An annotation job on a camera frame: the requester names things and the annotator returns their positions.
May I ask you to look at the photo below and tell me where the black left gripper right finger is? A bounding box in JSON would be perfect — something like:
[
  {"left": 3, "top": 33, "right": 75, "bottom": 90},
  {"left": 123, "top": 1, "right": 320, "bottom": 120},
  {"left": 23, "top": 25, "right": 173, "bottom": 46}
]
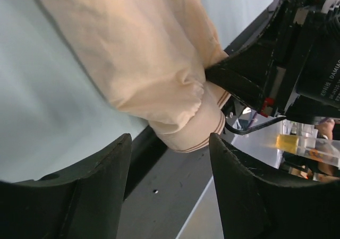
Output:
[{"left": 209, "top": 133, "right": 339, "bottom": 238}]

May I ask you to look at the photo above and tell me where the peach underwear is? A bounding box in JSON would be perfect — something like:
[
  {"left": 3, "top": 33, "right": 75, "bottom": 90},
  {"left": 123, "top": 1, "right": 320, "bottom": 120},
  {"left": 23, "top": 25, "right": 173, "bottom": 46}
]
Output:
[{"left": 40, "top": 0, "right": 230, "bottom": 153}]

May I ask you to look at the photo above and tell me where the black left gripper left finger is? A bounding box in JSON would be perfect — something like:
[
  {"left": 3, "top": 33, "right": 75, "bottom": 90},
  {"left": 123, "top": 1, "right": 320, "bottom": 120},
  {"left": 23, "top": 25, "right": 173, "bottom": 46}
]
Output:
[{"left": 1, "top": 134, "right": 132, "bottom": 238}]

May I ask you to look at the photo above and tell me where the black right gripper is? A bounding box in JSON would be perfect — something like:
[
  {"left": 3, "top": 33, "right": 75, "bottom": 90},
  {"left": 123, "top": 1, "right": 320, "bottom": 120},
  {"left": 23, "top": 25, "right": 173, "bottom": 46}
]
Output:
[{"left": 206, "top": 0, "right": 339, "bottom": 117}]

